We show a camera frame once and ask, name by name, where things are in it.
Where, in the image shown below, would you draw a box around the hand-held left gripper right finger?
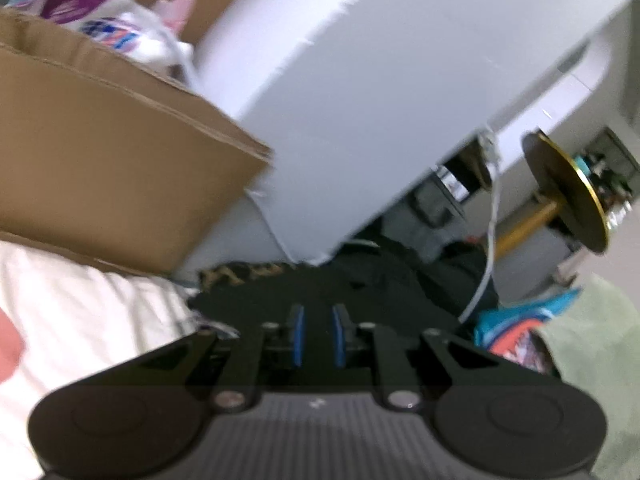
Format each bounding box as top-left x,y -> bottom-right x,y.
332,304 -> 502,408

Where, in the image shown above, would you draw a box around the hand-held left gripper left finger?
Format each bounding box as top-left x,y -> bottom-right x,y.
145,304 -> 306,409

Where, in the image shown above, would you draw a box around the black pants with bear print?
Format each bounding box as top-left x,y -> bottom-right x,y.
190,265 -> 481,357

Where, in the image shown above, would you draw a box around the leopard print cloth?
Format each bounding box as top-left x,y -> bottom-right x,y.
197,261 -> 296,294

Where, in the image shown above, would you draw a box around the blue cartoon printed cloth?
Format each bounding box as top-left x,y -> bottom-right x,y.
472,287 -> 584,376

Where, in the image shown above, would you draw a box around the cream bear printed blanket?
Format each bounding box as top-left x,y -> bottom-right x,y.
0,240 -> 201,480

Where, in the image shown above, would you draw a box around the light green cloth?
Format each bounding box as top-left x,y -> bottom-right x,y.
537,272 -> 640,480

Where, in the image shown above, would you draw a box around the round gold-rimmed stand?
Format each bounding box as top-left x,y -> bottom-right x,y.
495,130 -> 611,261

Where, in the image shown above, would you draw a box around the folded cardboard sheet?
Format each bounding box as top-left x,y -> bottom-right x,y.
0,10 -> 274,277

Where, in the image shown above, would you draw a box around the pink bottle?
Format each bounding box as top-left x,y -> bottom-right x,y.
152,0 -> 196,41

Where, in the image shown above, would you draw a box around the purple and white refill packet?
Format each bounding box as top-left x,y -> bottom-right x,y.
5,0 -> 194,69

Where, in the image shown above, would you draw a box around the white cable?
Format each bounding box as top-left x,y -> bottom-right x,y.
457,130 -> 501,324

